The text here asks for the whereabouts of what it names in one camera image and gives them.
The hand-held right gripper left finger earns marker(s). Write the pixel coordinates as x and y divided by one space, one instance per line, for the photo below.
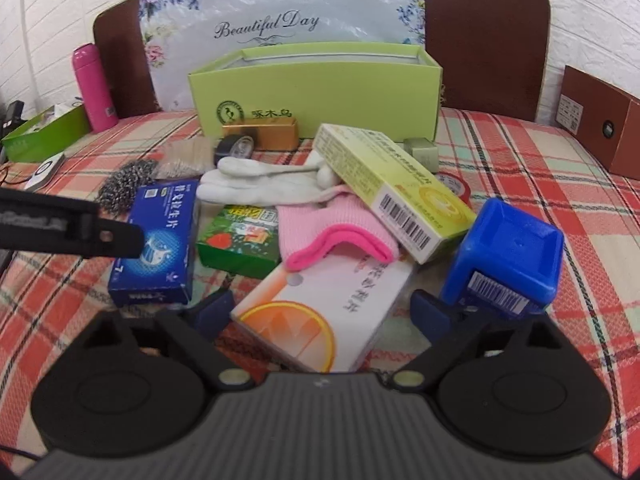
215 310

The floral plastic bag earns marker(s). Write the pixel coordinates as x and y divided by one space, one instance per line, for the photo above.
280 0

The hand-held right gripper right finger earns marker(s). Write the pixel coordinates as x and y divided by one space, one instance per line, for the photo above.
425 310

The white round device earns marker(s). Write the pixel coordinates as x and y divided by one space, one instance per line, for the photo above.
45 170

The brown wooden headboard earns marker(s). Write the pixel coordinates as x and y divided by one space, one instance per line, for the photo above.
490 35

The black device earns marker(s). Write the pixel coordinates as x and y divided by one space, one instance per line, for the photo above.
12 115

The olive green soap block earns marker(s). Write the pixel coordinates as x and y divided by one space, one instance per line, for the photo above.
420 152

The yellow-green medicine box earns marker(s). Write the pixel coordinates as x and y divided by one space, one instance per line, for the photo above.
380 170

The white orange medicine box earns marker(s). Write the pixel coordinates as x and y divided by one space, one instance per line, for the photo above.
320 310

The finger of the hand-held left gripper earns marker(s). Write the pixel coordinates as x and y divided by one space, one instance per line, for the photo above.
110 237

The blue medicine box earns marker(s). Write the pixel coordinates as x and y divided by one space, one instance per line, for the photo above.
160 260

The clear cotton swab pack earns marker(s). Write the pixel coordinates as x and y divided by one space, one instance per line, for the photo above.
187 157

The dark green tray box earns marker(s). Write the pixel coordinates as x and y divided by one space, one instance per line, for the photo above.
50 140

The small green printed box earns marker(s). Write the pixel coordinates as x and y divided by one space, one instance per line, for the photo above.
235 250

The light green box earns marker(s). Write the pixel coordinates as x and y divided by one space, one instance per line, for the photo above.
350 100

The gold box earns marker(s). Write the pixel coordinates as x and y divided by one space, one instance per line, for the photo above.
270 130

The white glove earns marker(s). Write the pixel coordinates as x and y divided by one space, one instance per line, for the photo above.
325 175
240 185

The black tape roll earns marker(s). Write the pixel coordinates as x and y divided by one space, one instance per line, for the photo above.
222 147

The brown cardboard box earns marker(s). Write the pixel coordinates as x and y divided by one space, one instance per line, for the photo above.
600 120

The red plaid blanket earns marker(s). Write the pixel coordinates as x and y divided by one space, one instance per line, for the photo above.
540 185

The pink knit glove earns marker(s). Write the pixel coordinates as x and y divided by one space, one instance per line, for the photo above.
340 215

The steel wool scourer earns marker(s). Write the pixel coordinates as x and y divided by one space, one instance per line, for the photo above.
125 185

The red tape roll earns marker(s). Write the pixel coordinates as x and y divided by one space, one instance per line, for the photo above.
457 185

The blue plastic container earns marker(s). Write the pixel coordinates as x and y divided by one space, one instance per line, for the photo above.
505 250

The pink thermos bottle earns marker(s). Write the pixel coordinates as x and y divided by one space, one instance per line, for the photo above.
92 90

